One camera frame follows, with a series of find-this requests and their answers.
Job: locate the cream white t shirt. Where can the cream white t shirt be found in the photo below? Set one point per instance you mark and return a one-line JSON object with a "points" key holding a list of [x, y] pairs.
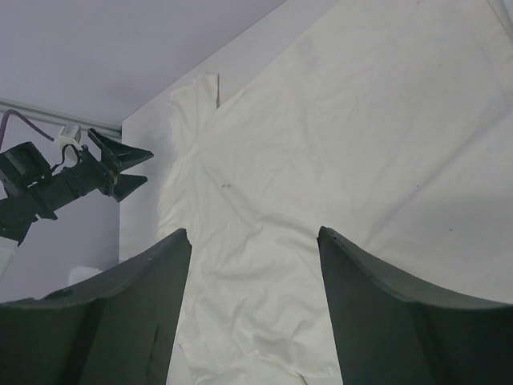
{"points": [[387, 121]]}

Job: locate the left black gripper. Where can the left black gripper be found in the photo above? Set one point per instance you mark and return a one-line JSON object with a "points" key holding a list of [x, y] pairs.
{"points": [[89, 174]]}

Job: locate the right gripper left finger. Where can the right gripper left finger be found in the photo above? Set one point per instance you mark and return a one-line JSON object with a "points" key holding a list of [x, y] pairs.
{"points": [[117, 327]]}

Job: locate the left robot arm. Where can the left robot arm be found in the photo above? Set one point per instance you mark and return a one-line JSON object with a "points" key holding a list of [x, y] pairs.
{"points": [[35, 190]]}

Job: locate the left aluminium frame post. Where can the left aluminium frame post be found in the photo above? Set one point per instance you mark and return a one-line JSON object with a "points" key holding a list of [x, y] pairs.
{"points": [[113, 131]]}

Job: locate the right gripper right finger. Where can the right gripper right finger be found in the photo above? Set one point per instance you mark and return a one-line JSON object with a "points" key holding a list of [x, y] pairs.
{"points": [[391, 327]]}

